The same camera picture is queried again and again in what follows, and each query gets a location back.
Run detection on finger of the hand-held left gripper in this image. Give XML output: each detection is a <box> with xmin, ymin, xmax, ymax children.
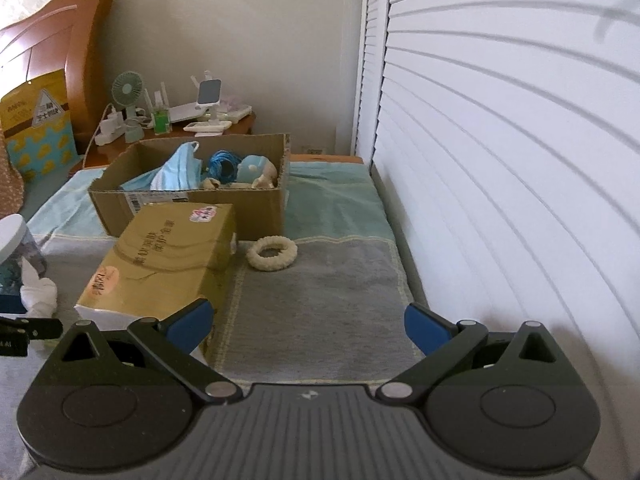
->
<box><xmin>0</xmin><ymin>315</ymin><xmax>64</xmax><ymax>341</ymax></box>

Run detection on small green desk fan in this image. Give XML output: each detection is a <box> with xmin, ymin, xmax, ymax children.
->
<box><xmin>111</xmin><ymin>71</ymin><xmax>147</xmax><ymax>144</ymax></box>

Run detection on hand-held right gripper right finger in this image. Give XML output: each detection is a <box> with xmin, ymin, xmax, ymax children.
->
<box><xmin>375</xmin><ymin>303</ymin><xmax>571</xmax><ymax>403</ymax></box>

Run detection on blue plush toy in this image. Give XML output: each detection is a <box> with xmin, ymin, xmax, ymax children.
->
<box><xmin>235</xmin><ymin>155</ymin><xmax>279</xmax><ymax>190</ymax></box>

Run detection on wooden nightstand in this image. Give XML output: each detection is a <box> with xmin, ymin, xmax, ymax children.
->
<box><xmin>82</xmin><ymin>110</ymin><xmax>257</xmax><ymax>168</ymax></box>

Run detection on wooden bed headboard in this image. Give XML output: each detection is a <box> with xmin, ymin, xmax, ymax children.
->
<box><xmin>0</xmin><ymin>0</ymin><xmax>114</xmax><ymax>156</ymax></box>

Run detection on yellow bag with duck print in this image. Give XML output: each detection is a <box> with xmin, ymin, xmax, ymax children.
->
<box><xmin>0</xmin><ymin>70</ymin><xmax>78</xmax><ymax>183</ymax></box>

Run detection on white sock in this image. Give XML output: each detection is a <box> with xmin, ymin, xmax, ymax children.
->
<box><xmin>20</xmin><ymin>260</ymin><xmax>58</xmax><ymax>318</ymax></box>

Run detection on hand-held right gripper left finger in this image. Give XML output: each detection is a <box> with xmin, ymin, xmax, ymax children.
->
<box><xmin>47</xmin><ymin>298</ymin><xmax>243</xmax><ymax>403</ymax></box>

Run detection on white power strip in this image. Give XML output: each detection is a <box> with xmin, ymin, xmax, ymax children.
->
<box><xmin>95</xmin><ymin>105</ymin><xmax>127</xmax><ymax>147</ymax></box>

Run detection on cream scrunchie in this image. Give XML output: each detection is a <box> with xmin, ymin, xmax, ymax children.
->
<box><xmin>246</xmin><ymin>235</ymin><xmax>298</xmax><ymax>273</ymax></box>

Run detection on brown floral quilt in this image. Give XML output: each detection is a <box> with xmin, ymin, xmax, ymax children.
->
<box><xmin>0</xmin><ymin>130</ymin><xmax>27</xmax><ymax>221</ymax></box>

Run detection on green spray bottle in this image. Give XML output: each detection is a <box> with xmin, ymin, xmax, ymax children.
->
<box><xmin>152</xmin><ymin>82</ymin><xmax>172</xmax><ymax>136</ymax></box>

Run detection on cardboard box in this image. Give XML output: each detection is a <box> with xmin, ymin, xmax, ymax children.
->
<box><xmin>89</xmin><ymin>133</ymin><xmax>292</xmax><ymax>238</ymax></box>

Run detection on blue face mask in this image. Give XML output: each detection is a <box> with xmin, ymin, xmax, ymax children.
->
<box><xmin>120</xmin><ymin>141</ymin><xmax>203</xmax><ymax>192</ymax></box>

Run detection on white remote control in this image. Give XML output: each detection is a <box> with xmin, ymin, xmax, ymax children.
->
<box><xmin>182</xmin><ymin>120</ymin><xmax>232</xmax><ymax>137</ymax></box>

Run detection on blue cord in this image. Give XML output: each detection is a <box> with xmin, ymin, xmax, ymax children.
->
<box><xmin>207</xmin><ymin>149</ymin><xmax>242</xmax><ymax>184</ymax></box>

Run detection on white router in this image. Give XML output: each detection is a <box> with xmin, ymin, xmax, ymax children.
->
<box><xmin>145</xmin><ymin>75</ymin><xmax>236</xmax><ymax>125</ymax></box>

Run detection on clear jar with white lid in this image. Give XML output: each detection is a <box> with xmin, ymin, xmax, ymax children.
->
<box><xmin>0</xmin><ymin>214</ymin><xmax>48</xmax><ymax>306</ymax></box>

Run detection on gold and white tissue pack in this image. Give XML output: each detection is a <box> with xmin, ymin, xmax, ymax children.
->
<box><xmin>75</xmin><ymin>203</ymin><xmax>237</xmax><ymax>361</ymax></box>

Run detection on white louvered door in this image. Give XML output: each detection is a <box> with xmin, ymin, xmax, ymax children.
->
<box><xmin>352</xmin><ymin>0</ymin><xmax>640</xmax><ymax>411</ymax></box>

